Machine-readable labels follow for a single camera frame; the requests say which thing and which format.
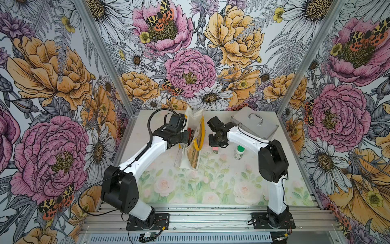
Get red utility knife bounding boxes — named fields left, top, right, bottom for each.
left=187, top=128, right=193, bottom=145

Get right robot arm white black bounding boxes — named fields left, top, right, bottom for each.
left=207, top=117, right=290, bottom=229

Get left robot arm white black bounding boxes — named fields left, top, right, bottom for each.
left=101, top=109, right=190, bottom=229

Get white bottle green cap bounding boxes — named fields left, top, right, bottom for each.
left=234, top=145, right=245, bottom=160

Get silver aluminium case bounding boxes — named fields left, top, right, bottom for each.
left=231, top=107, right=279, bottom=139

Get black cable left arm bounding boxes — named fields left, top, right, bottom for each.
left=133, top=108, right=180, bottom=162

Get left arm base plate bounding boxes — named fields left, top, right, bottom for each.
left=126, top=213, right=170, bottom=231

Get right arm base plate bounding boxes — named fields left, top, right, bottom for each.
left=247, top=212, right=296, bottom=230

